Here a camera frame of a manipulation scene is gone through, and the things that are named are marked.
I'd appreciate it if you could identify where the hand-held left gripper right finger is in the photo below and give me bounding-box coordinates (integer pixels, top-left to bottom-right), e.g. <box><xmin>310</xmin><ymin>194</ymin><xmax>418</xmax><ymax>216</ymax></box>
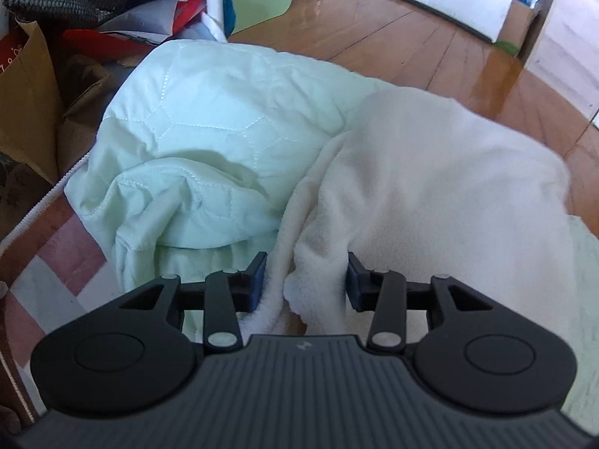
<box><xmin>345</xmin><ymin>251</ymin><xmax>494</xmax><ymax>354</ymax></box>

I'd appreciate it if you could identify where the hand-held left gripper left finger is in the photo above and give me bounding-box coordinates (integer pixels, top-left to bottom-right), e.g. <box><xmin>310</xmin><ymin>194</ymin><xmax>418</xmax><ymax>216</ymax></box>
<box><xmin>119</xmin><ymin>251</ymin><xmax>268</xmax><ymax>354</ymax></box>

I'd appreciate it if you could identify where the white fleece garment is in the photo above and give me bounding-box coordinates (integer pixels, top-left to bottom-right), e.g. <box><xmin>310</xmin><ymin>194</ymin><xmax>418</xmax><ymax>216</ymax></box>
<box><xmin>238</xmin><ymin>86</ymin><xmax>578</xmax><ymax>351</ymax></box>

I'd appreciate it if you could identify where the light green quilted blanket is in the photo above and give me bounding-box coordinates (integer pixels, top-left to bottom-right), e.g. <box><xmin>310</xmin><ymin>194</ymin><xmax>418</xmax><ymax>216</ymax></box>
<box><xmin>63</xmin><ymin>40</ymin><xmax>599</xmax><ymax>436</ymax></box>

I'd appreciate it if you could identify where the pink checked bed sheet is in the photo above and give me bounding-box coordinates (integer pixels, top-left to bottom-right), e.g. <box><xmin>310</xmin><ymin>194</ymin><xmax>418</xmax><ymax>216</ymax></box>
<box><xmin>0</xmin><ymin>192</ymin><xmax>122</xmax><ymax>431</ymax></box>

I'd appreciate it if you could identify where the dark patterned bag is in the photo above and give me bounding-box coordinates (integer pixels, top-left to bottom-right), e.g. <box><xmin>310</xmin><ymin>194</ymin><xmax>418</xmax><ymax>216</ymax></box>
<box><xmin>0</xmin><ymin>152</ymin><xmax>54</xmax><ymax>244</ymax></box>

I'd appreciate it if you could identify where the brown cardboard piece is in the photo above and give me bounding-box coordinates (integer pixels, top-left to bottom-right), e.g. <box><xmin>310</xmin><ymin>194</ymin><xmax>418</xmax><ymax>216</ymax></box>
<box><xmin>58</xmin><ymin>54</ymin><xmax>141</xmax><ymax>169</ymax></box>

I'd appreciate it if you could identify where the brown paper bag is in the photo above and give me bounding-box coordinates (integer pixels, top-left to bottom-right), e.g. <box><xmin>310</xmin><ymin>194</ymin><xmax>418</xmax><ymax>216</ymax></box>
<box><xmin>0</xmin><ymin>19</ymin><xmax>64</xmax><ymax>183</ymax></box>

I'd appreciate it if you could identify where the red bag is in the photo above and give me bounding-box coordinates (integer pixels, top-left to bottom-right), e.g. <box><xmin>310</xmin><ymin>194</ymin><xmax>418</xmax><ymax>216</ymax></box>
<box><xmin>63</xmin><ymin>0</ymin><xmax>209</xmax><ymax>64</ymax></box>

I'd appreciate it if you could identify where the cardboard box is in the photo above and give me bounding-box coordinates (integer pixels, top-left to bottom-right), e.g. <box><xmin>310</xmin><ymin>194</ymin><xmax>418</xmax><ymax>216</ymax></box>
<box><xmin>495</xmin><ymin>0</ymin><xmax>544</xmax><ymax>54</ymax></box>

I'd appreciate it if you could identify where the light wooden shelf unit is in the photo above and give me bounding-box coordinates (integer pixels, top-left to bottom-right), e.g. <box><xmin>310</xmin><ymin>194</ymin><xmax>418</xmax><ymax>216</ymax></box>
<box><xmin>524</xmin><ymin>0</ymin><xmax>599</xmax><ymax>129</ymax></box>

